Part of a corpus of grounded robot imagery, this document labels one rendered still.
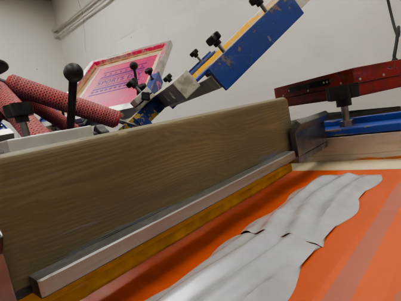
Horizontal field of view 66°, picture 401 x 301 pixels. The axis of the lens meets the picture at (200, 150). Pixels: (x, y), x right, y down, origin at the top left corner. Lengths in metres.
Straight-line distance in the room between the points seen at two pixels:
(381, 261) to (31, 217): 0.20
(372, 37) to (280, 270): 2.10
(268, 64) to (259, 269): 2.34
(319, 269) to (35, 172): 0.17
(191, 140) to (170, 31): 2.93
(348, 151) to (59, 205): 0.38
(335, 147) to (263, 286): 0.32
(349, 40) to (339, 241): 2.09
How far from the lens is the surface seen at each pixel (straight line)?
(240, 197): 0.33
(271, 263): 0.21
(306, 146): 0.42
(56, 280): 0.19
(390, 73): 1.19
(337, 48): 2.30
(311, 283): 0.20
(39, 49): 4.88
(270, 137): 0.36
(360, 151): 0.47
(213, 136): 0.28
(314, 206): 0.29
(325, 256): 0.22
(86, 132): 0.52
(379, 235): 0.25
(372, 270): 0.21
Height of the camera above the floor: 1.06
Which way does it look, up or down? 7 degrees down
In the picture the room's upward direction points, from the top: 11 degrees counter-clockwise
